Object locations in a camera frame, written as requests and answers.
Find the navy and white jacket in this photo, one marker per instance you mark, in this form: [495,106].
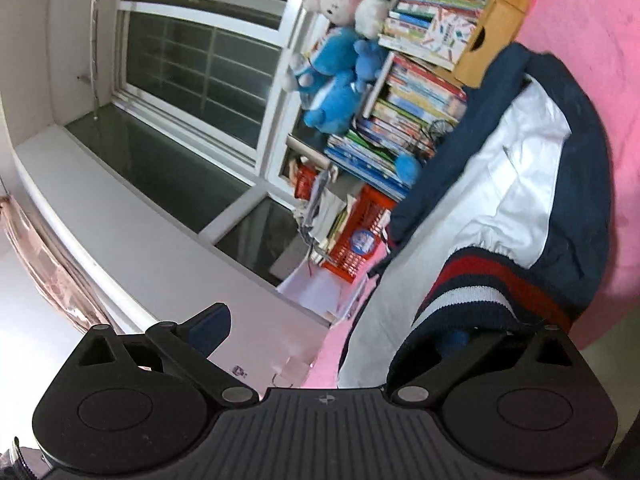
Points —
[500,200]

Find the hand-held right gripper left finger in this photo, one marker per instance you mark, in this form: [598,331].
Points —
[212,325]

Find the row of thin colourful books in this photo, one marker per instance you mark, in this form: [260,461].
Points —
[410,25]

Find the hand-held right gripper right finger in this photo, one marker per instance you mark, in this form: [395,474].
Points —
[452,342]

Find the white paper sheet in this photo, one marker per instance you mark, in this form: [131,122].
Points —
[320,290]

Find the stack of magazines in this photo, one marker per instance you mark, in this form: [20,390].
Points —
[327,220]

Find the blue white-bellied plush toy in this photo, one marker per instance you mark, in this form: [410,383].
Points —
[335,107]

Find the white framed window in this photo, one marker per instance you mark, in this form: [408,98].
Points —
[200,70]

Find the blue plush ball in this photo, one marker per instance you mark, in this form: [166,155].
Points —
[407,169]

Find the colourful printed white box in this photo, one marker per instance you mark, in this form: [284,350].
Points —
[447,35]

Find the large red plastic crate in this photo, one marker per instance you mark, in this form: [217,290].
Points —
[367,220]

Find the metal rod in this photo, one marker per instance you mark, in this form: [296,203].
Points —
[95,35]

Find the wooden drawer organizer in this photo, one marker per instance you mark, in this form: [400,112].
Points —
[500,20]

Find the miniature black bicycle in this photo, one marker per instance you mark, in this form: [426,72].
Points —
[435,135]

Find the small red basket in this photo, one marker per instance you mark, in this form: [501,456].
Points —
[306,182]

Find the row of tall children's books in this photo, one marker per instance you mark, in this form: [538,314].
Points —
[410,105]

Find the pink bunny print blanket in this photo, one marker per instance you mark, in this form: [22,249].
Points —
[590,35]

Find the pink sheer curtain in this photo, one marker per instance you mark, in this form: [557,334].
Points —
[45,265]

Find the blue cat plush toy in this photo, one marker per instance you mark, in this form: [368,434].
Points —
[335,52]

